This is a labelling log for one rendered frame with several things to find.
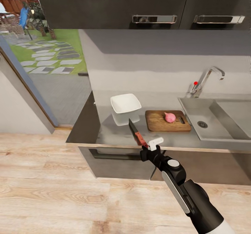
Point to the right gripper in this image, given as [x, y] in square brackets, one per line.
[148, 154]

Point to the fixed window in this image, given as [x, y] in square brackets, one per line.
[49, 62]

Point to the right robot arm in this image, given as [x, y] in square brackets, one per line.
[192, 198]

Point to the parer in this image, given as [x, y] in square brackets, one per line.
[142, 141]

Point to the cutting board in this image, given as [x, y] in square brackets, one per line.
[156, 121]

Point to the dishwasher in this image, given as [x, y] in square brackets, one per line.
[120, 163]

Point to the cabinet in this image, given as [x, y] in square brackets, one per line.
[148, 14]

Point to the vidalia onion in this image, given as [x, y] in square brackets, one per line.
[170, 118]

